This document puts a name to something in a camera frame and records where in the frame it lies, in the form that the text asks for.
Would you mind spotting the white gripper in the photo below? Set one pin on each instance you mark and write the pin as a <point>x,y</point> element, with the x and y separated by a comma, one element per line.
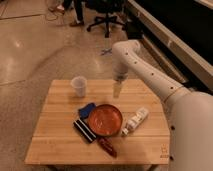
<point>120,72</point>

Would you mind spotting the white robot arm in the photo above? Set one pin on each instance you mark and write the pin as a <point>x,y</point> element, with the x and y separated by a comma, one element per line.
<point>191,112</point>

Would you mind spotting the white plastic bottle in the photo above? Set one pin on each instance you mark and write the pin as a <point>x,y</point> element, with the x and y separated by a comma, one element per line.
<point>140,115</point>

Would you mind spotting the orange red bowl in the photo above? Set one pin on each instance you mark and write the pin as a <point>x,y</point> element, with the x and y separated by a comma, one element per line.
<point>105,120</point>

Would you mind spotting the blue sponge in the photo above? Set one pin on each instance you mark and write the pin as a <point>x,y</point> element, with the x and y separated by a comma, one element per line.
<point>85,111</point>

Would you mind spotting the wooden table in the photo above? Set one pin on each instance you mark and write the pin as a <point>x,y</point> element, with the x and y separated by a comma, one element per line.
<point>56,141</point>

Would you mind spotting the black white striped box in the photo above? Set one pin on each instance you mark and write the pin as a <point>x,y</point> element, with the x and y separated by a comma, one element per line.
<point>84,129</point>

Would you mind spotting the dark red chip bag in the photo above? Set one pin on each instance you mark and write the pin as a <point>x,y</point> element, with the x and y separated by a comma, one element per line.
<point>107,146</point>

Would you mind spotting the long dark workbench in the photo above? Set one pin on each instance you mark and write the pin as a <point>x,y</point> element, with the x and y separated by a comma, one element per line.
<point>183,31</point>

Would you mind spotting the black office chair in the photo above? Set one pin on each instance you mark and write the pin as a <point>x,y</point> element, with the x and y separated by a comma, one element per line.
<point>108,8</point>

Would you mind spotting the person leg with shoe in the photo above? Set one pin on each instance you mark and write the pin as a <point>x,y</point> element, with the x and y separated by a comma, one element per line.
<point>79,20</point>

